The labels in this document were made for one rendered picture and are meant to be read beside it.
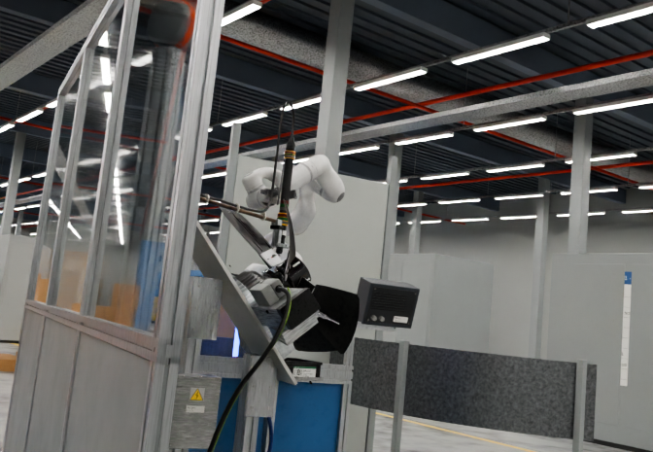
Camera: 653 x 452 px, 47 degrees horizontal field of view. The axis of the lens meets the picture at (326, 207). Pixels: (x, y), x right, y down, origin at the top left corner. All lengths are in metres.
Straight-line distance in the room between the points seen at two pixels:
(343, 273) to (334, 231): 0.28
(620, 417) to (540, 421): 4.39
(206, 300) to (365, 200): 2.69
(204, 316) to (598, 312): 6.70
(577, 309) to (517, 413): 4.73
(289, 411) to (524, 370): 1.52
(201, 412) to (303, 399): 0.90
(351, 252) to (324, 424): 1.87
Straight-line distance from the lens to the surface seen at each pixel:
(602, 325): 8.73
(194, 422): 2.43
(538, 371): 4.26
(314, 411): 3.28
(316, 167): 3.18
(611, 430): 8.70
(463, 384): 4.28
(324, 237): 4.86
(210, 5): 1.41
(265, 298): 2.31
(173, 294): 1.31
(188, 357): 2.49
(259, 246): 2.67
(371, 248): 5.03
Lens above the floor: 1.07
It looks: 8 degrees up
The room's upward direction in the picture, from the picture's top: 6 degrees clockwise
